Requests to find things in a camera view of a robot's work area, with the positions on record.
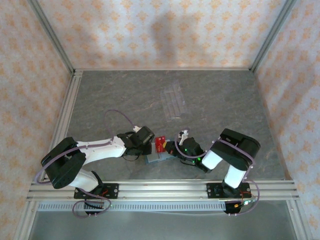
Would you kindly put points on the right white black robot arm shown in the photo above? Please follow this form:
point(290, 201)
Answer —
point(212, 160)

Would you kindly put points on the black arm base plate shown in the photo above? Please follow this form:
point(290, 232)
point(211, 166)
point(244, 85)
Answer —
point(112, 188)
point(211, 187)

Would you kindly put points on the blue card holder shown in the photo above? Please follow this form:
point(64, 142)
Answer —
point(160, 157)

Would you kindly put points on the aluminium frame post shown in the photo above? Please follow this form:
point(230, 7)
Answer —
point(53, 35)
point(271, 35)

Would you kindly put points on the grey metal sheet panel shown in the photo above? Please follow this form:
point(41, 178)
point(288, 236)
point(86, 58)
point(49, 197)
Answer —
point(162, 227)

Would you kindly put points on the red credit card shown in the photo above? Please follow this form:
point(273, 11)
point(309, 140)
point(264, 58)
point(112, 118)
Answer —
point(160, 146)

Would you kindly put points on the clear acrylic card stand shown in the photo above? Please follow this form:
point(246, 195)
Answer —
point(173, 105)

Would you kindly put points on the right black wrist camera box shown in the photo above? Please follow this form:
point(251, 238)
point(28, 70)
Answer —
point(191, 146)

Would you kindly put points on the black controller board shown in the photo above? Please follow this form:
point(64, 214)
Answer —
point(231, 208)
point(92, 205)

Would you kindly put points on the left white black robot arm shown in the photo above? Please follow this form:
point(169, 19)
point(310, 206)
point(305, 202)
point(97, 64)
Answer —
point(105, 151)

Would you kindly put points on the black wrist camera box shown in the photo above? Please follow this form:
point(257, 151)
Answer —
point(143, 135)
point(191, 146)

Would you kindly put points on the aluminium frame leg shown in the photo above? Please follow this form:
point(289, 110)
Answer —
point(298, 220)
point(26, 220)

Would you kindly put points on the left black wrist camera box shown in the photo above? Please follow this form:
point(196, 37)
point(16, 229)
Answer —
point(143, 135)

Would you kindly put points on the thin aluminium edge rail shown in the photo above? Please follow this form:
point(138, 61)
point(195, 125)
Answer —
point(162, 69)

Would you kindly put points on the wide aluminium edge rail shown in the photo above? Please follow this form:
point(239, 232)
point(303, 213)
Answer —
point(70, 100)

